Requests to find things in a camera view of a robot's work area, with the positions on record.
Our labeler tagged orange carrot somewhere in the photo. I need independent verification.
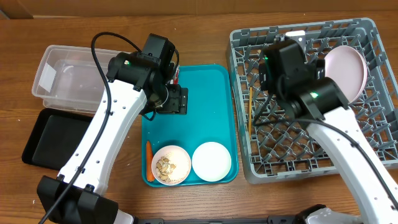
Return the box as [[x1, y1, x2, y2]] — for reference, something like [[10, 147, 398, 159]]
[[146, 141, 155, 182]]

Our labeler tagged large pink plate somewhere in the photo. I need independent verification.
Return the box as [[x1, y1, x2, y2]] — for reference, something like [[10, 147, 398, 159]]
[[325, 45, 368, 103]]

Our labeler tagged bowl with food scraps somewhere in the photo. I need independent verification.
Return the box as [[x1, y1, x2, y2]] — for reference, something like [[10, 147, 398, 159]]
[[151, 145, 192, 186]]

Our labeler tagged black plastic tray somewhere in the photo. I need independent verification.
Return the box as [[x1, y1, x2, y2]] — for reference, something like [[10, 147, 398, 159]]
[[21, 108, 92, 170]]

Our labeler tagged clear plastic bin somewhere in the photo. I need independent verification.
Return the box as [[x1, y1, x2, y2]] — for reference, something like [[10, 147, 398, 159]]
[[31, 44, 144, 114]]

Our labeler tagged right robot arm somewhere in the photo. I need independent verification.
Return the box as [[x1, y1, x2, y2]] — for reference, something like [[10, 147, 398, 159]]
[[259, 39, 397, 223]]

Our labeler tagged red snack wrapper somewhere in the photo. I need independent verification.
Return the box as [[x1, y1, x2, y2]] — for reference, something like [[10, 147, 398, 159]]
[[173, 66, 180, 84]]

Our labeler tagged yellow chopstick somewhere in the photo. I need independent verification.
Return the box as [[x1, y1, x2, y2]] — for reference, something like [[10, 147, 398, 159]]
[[248, 86, 253, 140]]

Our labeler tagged grey dishwasher rack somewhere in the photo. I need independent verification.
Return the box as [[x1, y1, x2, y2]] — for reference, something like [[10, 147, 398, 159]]
[[229, 18, 397, 187]]

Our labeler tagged teal serving tray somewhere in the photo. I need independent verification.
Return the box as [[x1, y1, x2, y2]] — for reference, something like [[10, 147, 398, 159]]
[[141, 64, 239, 183]]

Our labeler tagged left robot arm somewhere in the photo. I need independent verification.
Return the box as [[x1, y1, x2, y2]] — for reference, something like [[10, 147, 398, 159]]
[[37, 34, 188, 223]]

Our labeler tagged small white plate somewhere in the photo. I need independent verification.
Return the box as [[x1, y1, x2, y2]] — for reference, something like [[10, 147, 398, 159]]
[[192, 142, 232, 182]]

